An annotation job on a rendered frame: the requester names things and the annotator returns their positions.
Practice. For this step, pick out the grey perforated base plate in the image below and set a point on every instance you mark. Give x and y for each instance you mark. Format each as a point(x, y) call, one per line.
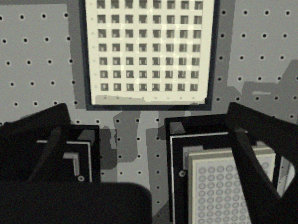
point(41, 66)

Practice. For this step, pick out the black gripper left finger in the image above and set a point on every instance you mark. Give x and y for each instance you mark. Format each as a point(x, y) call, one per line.
point(17, 136)

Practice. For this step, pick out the black rectangular frame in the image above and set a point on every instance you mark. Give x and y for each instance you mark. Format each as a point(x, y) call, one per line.
point(188, 134)

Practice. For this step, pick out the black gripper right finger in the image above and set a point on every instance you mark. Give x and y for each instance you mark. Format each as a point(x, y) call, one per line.
point(264, 204)

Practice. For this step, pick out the black raised platform on grey legs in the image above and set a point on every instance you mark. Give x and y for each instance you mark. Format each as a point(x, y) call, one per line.
point(81, 156)

